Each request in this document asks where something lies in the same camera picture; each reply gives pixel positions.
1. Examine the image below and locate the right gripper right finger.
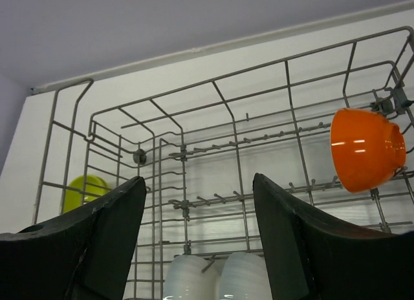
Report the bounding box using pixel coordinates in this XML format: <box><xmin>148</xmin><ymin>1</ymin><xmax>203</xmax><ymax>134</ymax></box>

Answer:
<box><xmin>253</xmin><ymin>173</ymin><xmax>413</xmax><ymax>299</ymax></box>

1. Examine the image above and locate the white bowl red rim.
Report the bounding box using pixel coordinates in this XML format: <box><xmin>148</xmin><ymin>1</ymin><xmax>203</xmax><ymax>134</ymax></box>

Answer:
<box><xmin>330</xmin><ymin>108</ymin><xmax>407</xmax><ymax>193</ymax></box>

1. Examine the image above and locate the green bowl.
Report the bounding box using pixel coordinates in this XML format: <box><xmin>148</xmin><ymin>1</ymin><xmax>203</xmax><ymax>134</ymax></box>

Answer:
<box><xmin>63</xmin><ymin>175</ymin><xmax>111</xmax><ymax>213</ymax></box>

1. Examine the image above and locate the grey wire dish rack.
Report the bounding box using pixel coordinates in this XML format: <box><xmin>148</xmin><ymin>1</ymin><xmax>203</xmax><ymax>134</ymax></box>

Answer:
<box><xmin>32</xmin><ymin>26</ymin><xmax>413</xmax><ymax>299</ymax></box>

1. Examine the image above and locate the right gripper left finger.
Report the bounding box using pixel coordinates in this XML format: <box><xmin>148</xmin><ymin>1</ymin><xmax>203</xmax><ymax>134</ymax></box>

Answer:
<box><xmin>1</xmin><ymin>177</ymin><xmax>146</xmax><ymax>299</ymax></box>

